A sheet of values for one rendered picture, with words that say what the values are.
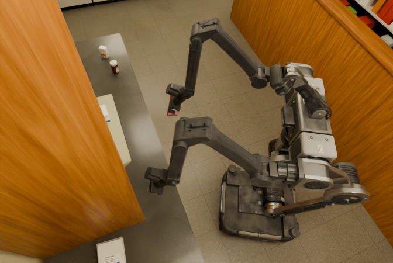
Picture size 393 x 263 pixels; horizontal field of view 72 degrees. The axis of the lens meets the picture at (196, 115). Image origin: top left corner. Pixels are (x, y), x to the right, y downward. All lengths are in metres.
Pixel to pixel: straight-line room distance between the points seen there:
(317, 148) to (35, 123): 0.92
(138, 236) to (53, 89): 1.11
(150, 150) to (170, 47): 2.11
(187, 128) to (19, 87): 0.50
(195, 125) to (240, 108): 2.19
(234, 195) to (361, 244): 1.18
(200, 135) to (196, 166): 1.81
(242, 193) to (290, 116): 1.23
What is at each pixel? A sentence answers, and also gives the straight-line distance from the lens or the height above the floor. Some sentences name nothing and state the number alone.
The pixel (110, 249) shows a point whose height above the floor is 0.98.
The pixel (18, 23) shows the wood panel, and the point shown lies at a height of 2.18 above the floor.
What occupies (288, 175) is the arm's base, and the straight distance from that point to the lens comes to 1.08.
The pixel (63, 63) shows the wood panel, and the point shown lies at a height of 2.09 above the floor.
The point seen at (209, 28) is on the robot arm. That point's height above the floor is 1.69.
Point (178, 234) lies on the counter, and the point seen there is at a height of 0.94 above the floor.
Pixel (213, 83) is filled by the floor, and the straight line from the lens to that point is 3.17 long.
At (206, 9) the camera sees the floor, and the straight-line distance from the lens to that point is 4.20.
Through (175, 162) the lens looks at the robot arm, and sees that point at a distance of 1.04.
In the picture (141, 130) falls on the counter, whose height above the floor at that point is 0.94.
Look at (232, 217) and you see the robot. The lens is 2.27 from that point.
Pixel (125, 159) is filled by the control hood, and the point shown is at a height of 1.51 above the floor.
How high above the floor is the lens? 2.41
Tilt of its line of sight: 57 degrees down
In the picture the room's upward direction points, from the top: 7 degrees clockwise
